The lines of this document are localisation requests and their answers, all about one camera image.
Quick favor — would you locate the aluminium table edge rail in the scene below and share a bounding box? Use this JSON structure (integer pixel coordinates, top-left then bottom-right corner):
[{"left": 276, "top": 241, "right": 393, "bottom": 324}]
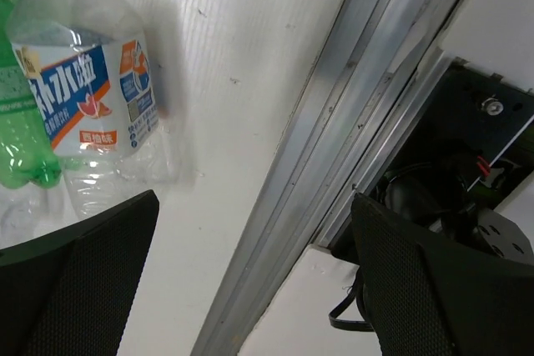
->
[{"left": 192, "top": 0, "right": 456, "bottom": 355}]

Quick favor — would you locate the black cable under table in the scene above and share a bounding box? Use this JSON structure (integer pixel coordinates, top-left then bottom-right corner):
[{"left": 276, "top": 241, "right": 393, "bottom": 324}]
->
[{"left": 328, "top": 276, "right": 375, "bottom": 332}]

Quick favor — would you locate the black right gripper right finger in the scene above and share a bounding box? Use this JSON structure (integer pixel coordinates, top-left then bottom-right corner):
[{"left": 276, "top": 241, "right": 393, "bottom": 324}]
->
[{"left": 351, "top": 193, "right": 533, "bottom": 355}]

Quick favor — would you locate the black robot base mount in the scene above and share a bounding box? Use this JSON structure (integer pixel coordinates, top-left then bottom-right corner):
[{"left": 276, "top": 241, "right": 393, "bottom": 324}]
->
[{"left": 363, "top": 63, "right": 533, "bottom": 263}]

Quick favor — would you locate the clear bottle blue white label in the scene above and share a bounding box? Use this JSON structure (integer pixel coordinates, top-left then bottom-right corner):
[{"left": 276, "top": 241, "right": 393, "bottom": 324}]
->
[{"left": 7, "top": 0, "right": 174, "bottom": 218}]

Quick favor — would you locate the green plastic bottle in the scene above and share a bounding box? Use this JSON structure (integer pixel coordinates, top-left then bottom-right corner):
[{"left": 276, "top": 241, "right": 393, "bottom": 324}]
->
[{"left": 1, "top": 0, "right": 61, "bottom": 189}]

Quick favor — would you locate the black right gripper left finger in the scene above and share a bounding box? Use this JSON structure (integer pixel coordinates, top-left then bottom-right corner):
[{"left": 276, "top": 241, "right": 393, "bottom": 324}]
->
[{"left": 1, "top": 190, "right": 159, "bottom": 355}]

